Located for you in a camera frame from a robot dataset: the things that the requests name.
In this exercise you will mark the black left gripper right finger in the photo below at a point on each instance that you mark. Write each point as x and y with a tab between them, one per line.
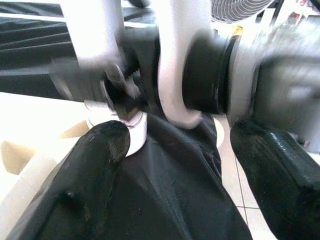
280	185

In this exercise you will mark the cream plastic table top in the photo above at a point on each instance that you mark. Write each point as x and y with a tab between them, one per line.
25	120

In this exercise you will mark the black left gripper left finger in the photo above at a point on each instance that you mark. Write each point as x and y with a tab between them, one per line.
82	180

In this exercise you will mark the white plastic table leg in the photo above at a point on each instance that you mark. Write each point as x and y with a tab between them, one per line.
95	32

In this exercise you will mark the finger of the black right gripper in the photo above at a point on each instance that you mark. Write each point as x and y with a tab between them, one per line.
77	80

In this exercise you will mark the black table cloth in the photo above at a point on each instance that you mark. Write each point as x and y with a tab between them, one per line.
170	187

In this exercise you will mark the white standing fan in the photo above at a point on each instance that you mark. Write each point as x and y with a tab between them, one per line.
237	10

